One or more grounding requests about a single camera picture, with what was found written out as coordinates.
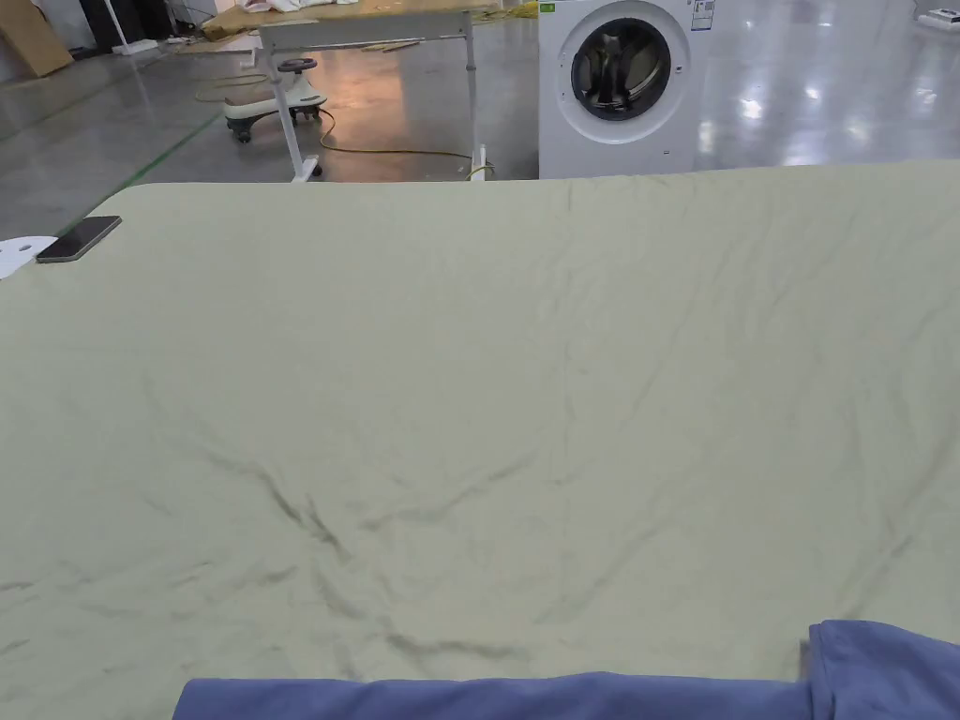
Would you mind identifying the white card with holes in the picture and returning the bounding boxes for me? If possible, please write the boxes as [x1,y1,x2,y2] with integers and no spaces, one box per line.
[0,235,58,281]

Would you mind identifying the white ride-on toy car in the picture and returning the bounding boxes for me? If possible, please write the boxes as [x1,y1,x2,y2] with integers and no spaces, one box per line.
[222,58,325,144]

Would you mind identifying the white washing machine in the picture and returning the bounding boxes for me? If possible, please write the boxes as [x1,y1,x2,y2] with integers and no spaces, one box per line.
[536,0,702,181]

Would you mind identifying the white-framed wooden table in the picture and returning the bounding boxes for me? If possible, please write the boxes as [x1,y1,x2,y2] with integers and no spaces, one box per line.
[202,0,503,185]

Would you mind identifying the brown cardboard sheet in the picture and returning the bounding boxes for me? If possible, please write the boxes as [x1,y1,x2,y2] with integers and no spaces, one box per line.
[0,0,76,79]

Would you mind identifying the dark smartphone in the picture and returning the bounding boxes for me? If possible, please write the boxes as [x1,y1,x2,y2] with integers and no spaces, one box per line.
[36,216,123,264]

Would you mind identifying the blue shirt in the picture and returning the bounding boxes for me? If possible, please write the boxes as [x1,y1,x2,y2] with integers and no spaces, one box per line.
[172,619,960,720]

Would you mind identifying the yellow cable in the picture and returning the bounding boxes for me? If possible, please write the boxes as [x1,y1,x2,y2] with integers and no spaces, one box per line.
[196,73,496,182]

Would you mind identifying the bed with pale green sheet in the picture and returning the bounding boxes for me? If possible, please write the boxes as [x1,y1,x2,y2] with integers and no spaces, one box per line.
[0,158,960,720]

